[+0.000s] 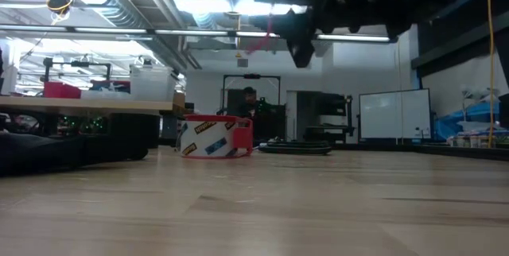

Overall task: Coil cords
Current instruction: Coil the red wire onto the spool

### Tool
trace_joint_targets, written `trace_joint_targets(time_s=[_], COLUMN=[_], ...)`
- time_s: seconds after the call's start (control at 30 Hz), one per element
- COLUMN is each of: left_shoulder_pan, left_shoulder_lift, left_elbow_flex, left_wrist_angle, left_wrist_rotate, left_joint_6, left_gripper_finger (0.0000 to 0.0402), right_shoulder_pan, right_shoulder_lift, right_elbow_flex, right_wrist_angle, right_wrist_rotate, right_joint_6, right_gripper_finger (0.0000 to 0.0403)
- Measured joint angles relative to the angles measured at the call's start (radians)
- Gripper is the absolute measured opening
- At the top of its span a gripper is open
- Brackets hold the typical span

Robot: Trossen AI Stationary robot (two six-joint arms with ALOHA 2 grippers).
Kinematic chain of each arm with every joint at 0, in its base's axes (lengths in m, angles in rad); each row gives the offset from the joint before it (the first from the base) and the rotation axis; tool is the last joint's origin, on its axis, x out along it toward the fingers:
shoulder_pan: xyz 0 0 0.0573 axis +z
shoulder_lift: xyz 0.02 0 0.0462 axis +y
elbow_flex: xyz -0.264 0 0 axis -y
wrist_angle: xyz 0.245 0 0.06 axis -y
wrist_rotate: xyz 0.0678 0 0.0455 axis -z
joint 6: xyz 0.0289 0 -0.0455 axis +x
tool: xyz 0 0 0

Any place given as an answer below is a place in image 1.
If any black equipment rack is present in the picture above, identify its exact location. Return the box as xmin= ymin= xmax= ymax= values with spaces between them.
xmin=296 ymin=91 xmax=356 ymax=145

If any person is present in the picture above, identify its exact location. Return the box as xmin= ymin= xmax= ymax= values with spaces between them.
xmin=238 ymin=87 xmax=266 ymax=120

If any long ceiling light strip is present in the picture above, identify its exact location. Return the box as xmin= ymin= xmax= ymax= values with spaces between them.
xmin=0 ymin=25 xmax=398 ymax=45

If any black C-clamp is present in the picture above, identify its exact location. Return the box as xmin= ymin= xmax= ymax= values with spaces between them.
xmin=258 ymin=140 xmax=333 ymax=156

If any whiteboard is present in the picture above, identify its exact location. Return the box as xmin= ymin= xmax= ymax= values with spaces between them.
xmin=359 ymin=88 xmax=432 ymax=141

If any red tape dispenser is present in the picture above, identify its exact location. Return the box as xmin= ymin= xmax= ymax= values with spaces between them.
xmin=179 ymin=114 xmax=255 ymax=160

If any blue tarp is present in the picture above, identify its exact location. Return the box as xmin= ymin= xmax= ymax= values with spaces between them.
xmin=433 ymin=102 xmax=509 ymax=142

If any white plastic container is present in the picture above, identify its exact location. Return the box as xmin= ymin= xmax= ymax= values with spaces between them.
xmin=130 ymin=64 xmax=178 ymax=102

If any grey metal cart wooden top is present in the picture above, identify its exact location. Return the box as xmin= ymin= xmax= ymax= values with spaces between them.
xmin=0 ymin=91 xmax=187 ymax=148

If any red storage box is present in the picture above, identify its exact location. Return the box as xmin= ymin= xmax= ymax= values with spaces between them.
xmin=43 ymin=81 xmax=82 ymax=99

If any black camera gantry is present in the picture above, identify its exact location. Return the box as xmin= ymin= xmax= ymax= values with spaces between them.
xmin=221 ymin=74 xmax=282 ymax=116
xmin=42 ymin=57 xmax=112 ymax=83

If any ceiling cord reel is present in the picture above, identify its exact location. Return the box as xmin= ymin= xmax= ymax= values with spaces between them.
xmin=46 ymin=0 xmax=73 ymax=22

